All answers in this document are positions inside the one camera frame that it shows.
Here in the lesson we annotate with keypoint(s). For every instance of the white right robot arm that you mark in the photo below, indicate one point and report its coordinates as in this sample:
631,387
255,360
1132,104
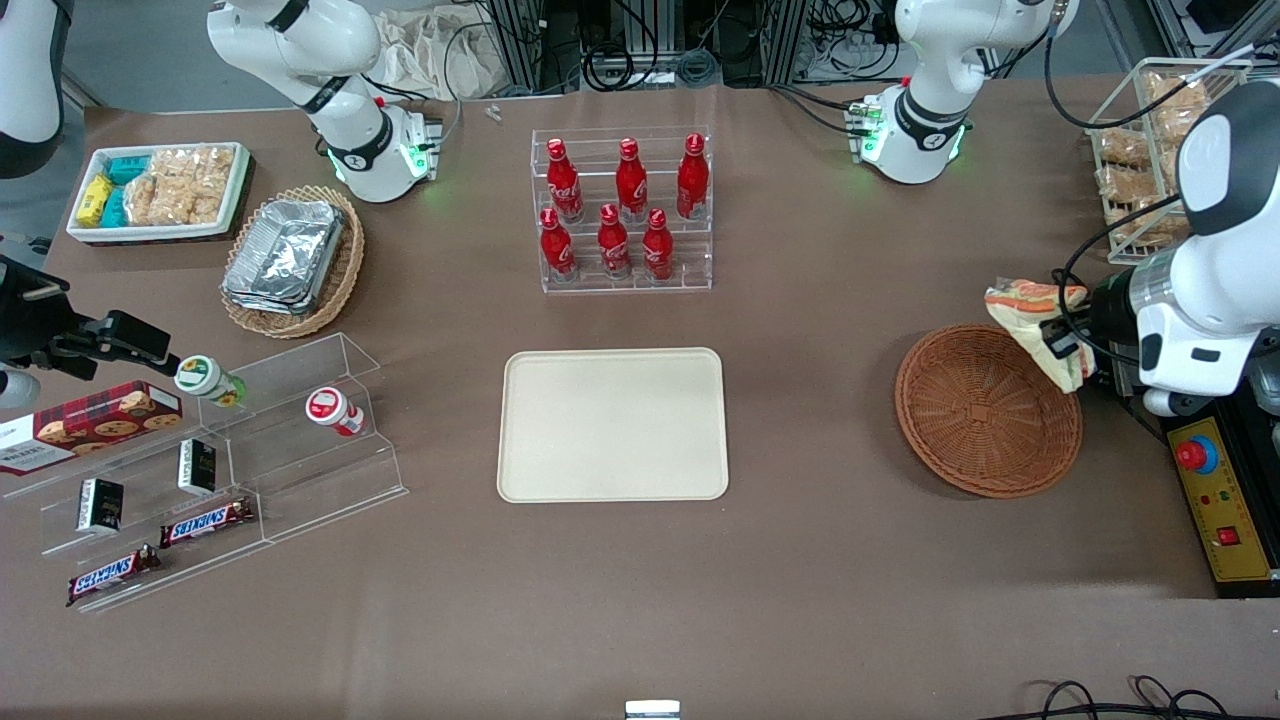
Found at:
370,150

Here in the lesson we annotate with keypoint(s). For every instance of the fried snack bag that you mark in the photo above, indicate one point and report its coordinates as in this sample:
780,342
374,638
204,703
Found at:
1123,147
1172,92
1168,128
1125,188

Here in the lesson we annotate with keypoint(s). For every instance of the aluminium profile frame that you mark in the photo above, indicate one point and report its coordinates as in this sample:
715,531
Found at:
785,40
515,45

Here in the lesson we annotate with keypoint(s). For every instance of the yellow snack pack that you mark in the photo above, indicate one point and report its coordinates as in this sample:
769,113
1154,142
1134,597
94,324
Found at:
95,200

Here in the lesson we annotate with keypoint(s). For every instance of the rice cracker bag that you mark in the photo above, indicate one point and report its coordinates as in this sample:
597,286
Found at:
195,165
170,203

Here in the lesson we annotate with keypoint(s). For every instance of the black device box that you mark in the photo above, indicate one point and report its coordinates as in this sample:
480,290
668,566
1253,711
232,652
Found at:
1122,380

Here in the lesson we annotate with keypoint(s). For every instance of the light wicker oval basket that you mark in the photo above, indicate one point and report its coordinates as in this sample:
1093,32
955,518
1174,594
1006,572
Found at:
342,280

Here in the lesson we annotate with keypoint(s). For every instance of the red plaid cookie box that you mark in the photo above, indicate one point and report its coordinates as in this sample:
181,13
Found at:
90,425

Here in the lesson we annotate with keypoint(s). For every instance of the cream cloth bag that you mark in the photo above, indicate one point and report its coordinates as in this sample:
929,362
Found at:
425,55

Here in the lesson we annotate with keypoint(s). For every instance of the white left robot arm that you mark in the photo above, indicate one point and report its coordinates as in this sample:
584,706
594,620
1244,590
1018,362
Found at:
1220,260

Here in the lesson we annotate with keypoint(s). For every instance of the red cola bottle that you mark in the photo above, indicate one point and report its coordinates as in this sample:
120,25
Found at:
631,185
657,248
556,248
613,245
564,185
692,180

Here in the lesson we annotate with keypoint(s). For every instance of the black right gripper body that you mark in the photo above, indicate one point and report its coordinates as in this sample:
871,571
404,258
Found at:
28,322

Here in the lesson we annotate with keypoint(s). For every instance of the clear acrylic bottle rack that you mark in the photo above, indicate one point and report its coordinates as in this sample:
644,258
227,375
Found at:
590,288

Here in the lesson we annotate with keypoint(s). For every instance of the clear acrylic stepped shelf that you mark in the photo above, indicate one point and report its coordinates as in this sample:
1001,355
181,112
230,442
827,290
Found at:
300,480

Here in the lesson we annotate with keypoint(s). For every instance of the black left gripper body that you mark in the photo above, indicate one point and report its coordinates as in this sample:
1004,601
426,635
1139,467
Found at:
1107,308

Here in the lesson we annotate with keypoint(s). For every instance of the white rectangular snack tray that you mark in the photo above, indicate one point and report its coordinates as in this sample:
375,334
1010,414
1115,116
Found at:
160,232

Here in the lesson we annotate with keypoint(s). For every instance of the red cap yogurt bottle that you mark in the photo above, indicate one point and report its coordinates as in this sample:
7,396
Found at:
330,408

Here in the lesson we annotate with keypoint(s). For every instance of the yellow black control box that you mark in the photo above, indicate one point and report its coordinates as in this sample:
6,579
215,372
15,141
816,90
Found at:
1225,510

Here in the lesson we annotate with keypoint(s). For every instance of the small black box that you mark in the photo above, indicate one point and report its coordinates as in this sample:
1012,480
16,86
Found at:
100,505
197,467

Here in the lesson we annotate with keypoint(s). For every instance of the triangle sandwich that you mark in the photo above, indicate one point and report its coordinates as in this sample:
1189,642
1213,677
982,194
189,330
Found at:
1020,300

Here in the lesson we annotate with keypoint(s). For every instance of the brown wicker basket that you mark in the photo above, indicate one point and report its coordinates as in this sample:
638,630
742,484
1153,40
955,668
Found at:
985,410

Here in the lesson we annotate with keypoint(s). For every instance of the green cap yogurt bottle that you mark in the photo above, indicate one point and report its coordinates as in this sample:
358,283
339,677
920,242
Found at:
205,378

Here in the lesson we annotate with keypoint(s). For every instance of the brown Snickers bar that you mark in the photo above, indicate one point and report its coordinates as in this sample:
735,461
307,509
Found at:
205,522
110,575

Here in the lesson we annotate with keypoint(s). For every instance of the beige plastic tray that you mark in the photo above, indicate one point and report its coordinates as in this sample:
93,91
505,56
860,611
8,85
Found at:
612,425

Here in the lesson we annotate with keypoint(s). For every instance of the teal snack pack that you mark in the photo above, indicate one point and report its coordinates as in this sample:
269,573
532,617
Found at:
115,208
128,168

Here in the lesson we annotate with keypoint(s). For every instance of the aluminium foil tray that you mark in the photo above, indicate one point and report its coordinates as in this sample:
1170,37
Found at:
255,303
288,248

